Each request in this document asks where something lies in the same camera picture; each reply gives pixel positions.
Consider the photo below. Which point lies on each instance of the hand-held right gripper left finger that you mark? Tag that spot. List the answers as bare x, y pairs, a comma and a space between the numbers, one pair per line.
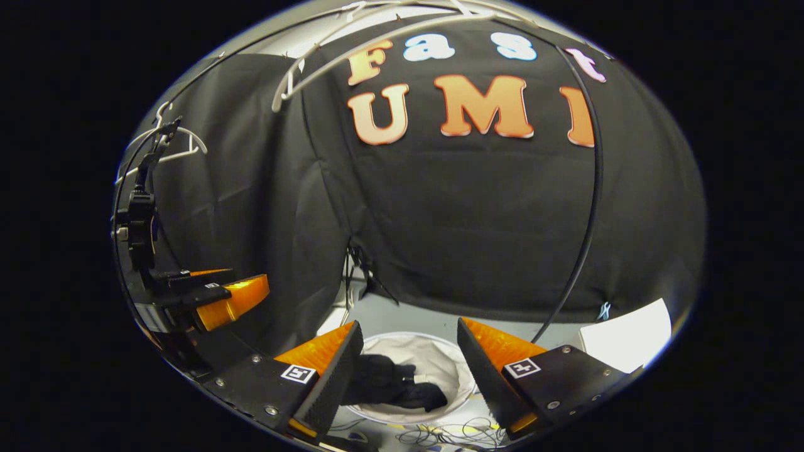
336, 376

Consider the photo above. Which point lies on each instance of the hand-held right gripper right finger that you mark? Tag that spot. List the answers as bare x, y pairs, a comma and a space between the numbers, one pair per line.
480, 370

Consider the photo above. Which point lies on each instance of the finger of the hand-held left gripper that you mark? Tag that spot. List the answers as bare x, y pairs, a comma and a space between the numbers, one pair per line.
235, 301
201, 277

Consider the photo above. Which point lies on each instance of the white laundry hamper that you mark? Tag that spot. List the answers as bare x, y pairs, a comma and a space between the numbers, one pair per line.
440, 364

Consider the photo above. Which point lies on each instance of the black knit jacket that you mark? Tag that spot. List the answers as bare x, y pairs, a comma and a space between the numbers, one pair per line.
383, 383

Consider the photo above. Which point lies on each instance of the white clothes hanger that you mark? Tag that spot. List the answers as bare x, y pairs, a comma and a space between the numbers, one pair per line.
188, 152
278, 97

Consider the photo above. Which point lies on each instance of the black clothes rack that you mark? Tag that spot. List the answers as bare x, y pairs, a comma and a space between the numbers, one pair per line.
597, 207

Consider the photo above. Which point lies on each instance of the white paper sheet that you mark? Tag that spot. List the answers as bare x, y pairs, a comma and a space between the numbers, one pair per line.
628, 339

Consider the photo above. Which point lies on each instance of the black backdrop cloth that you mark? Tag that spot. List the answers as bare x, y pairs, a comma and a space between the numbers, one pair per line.
471, 220

